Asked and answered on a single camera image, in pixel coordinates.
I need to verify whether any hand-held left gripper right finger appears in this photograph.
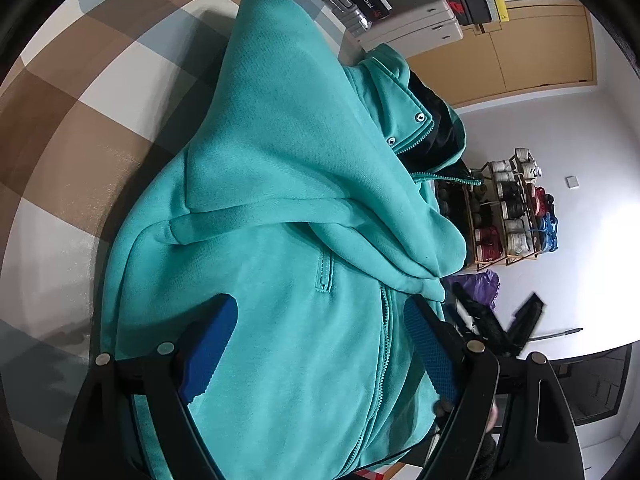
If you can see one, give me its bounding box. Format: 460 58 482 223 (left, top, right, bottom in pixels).
402 296 586 480

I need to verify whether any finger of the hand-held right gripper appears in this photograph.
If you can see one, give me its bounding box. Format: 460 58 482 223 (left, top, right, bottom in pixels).
504 292 547 353
445 282 508 356

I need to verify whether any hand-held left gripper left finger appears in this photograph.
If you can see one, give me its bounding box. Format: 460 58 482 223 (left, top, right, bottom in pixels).
57 294 238 480

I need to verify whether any teal hooded jacket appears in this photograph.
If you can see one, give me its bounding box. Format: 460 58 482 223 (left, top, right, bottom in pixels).
97 0 483 480

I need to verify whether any purple bag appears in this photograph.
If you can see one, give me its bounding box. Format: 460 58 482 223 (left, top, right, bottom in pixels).
445 269 501 311

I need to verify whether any blue bag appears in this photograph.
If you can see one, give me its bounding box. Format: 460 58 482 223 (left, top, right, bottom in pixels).
537 212 560 253

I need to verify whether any black television screen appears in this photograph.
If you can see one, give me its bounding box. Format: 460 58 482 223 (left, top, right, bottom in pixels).
552 342 635 428

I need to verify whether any wooden shoe rack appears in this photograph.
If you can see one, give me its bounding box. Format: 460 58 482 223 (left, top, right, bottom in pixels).
434 147 558 271

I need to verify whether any wooden door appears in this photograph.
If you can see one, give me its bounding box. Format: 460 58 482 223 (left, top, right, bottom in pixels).
407 0 598 108

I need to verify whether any checkered blanket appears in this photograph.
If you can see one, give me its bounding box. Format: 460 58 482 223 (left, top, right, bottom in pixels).
0 0 351 480

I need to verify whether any white cabinet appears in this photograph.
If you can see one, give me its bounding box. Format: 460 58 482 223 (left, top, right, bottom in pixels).
345 0 466 53

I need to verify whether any black shoe box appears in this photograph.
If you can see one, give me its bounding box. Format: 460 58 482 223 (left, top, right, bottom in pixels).
431 0 493 28

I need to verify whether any silver door handle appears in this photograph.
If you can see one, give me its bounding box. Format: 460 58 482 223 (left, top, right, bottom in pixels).
530 327 585 343

